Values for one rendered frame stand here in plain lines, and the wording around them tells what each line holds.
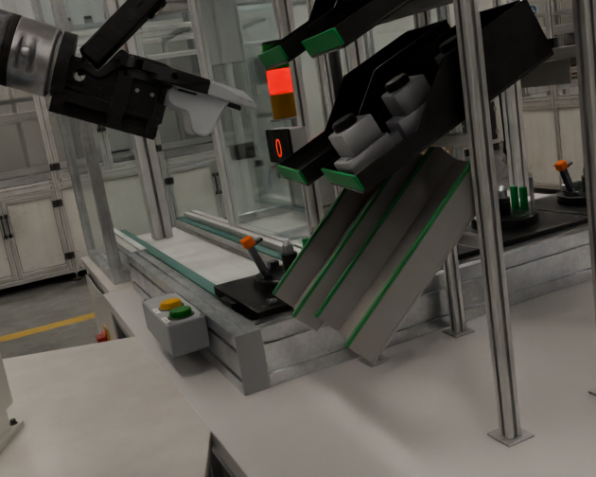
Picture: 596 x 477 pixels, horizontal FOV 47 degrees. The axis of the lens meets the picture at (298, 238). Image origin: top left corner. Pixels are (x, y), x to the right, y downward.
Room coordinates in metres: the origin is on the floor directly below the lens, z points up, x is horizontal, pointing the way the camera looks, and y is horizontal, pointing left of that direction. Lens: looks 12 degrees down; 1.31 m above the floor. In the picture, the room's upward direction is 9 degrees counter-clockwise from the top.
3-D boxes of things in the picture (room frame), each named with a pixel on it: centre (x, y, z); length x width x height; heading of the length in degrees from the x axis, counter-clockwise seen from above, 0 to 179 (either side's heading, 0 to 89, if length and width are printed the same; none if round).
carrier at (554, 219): (1.44, -0.44, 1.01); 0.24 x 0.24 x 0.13; 23
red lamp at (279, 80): (1.46, -0.01, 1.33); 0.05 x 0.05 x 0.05
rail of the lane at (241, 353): (1.44, 0.27, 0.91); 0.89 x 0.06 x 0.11; 23
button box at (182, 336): (1.24, 0.25, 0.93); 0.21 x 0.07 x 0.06; 23
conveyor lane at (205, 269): (1.53, 0.11, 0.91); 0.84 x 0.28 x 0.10; 23
